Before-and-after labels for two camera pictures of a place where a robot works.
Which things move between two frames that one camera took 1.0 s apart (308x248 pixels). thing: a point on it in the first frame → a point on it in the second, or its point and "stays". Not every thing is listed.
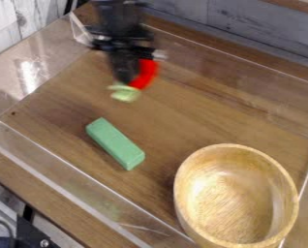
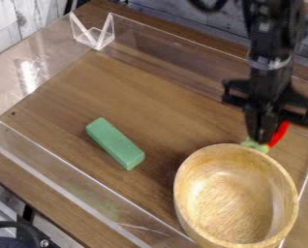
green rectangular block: [113, 142] stays
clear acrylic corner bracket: [80, 33] stays
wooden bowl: [236, 197] stays
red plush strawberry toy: [148, 72] → [261, 146]
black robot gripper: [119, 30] → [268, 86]
